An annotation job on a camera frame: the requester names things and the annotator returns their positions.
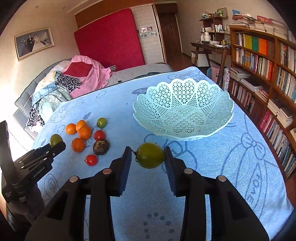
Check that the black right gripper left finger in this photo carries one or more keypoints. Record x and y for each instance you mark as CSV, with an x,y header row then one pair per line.
x,y
63,217

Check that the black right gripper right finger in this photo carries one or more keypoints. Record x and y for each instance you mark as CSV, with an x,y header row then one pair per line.
x,y
213,203

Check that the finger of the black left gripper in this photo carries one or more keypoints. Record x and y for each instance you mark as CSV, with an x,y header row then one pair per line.
x,y
34,170
45,151

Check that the small green tomato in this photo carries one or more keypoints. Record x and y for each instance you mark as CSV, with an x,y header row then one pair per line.
x,y
55,139

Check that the orange tangerine front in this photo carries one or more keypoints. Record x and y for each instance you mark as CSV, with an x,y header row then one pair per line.
x,y
77,145

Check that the orange tangerine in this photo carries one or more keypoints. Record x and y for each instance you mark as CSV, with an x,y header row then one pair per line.
x,y
85,132
77,145

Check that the oval orange kumquat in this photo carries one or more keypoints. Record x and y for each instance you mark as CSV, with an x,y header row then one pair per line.
x,y
70,129

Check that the oval orange citrus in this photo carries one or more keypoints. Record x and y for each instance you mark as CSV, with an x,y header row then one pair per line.
x,y
80,124

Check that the red cherry tomato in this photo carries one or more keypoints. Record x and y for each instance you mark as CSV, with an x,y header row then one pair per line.
x,y
91,160
99,135

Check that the dark wrinkled passion fruit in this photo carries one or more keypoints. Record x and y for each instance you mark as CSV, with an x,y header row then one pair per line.
x,y
101,147

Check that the large green tomato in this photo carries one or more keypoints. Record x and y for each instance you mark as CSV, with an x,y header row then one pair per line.
x,y
150,155

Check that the grey bed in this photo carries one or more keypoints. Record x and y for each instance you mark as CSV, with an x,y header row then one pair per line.
x,y
23,103

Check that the floral light blue quilt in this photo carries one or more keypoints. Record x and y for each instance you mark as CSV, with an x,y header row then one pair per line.
x,y
48,95

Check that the blue patterned towel cloth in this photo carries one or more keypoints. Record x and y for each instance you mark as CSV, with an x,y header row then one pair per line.
x,y
148,210

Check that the green tomato with stem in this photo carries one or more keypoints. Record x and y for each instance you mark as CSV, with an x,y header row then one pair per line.
x,y
101,122

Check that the black white patterned garment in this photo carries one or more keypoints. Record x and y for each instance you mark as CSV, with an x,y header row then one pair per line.
x,y
67,82

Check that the red pillow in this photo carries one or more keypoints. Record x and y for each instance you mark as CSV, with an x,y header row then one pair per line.
x,y
78,69

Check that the pink blanket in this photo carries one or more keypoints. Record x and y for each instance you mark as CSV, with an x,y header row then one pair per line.
x,y
97,78

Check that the framed wedding photo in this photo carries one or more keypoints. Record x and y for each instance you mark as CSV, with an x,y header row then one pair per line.
x,y
33,41

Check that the light green lattice basket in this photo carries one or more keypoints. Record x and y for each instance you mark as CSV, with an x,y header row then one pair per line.
x,y
184,110

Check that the red upright mattress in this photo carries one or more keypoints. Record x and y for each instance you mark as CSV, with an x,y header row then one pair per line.
x,y
112,41

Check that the wooden bookshelf with books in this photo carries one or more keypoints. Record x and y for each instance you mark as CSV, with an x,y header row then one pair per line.
x,y
263,81

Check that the white wardrobe panel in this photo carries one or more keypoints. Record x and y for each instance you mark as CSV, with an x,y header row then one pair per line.
x,y
149,33

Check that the wooden desk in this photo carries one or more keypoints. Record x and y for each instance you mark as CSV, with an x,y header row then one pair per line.
x,y
211,49

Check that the dark wooden door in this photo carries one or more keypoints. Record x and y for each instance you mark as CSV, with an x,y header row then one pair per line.
x,y
169,28

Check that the small wooden desk shelf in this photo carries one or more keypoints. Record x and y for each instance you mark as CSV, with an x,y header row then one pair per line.
x,y
217,27

